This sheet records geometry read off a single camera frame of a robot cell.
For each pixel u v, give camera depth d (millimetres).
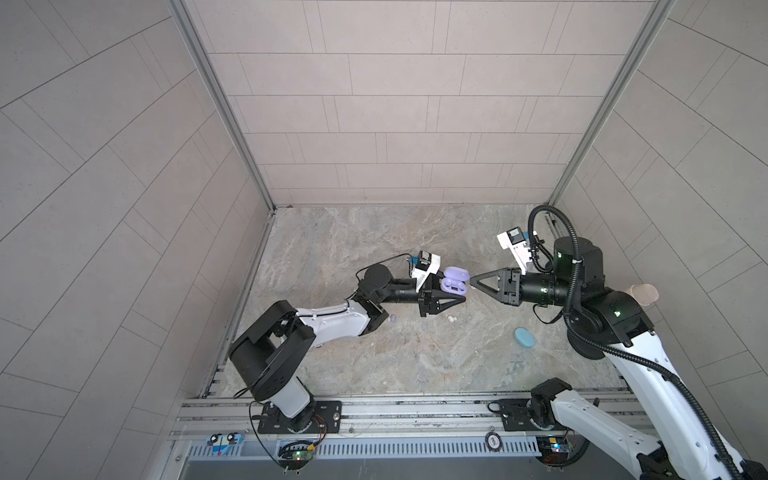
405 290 633
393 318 874
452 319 871
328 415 716
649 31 725
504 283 525
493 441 691
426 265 586
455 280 641
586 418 548
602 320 428
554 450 680
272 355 428
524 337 827
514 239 550
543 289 514
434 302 616
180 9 697
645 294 620
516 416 714
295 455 656
